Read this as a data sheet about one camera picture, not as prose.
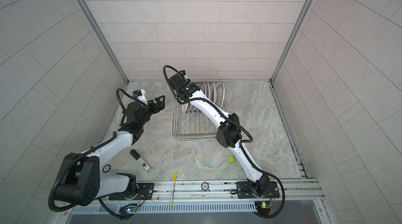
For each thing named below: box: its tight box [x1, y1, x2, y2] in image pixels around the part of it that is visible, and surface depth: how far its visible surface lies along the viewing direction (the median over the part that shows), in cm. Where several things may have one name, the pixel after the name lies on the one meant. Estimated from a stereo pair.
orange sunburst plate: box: [183, 102, 203, 114], surface depth 65 cm
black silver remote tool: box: [129, 149, 153, 174], surface depth 78 cm
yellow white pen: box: [169, 171, 178, 207], surface depth 74 cm
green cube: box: [226, 155, 235, 164], surface depth 81 cm
